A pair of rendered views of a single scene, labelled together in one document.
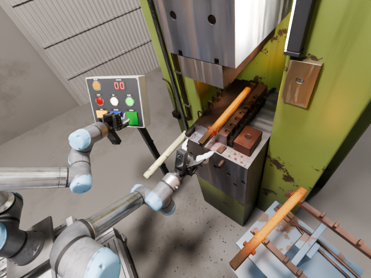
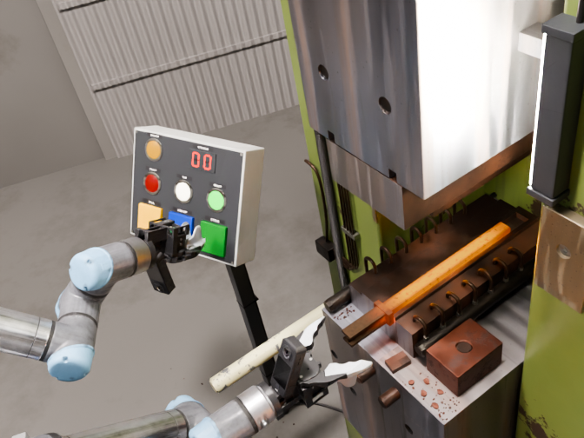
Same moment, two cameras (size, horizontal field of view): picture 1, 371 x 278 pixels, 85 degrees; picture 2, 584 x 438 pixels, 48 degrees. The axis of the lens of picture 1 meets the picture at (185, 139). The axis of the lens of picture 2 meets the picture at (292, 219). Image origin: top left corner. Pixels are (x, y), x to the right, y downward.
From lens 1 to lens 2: 39 cm
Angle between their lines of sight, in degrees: 12
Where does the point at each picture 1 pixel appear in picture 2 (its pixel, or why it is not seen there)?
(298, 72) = (560, 235)
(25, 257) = not seen: outside the picture
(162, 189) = (231, 418)
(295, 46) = (545, 186)
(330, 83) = not seen: outside the picture
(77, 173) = (69, 338)
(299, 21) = (547, 145)
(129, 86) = (222, 168)
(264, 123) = (524, 324)
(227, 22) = (409, 120)
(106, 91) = (172, 167)
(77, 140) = (86, 271)
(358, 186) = not seen: outside the picture
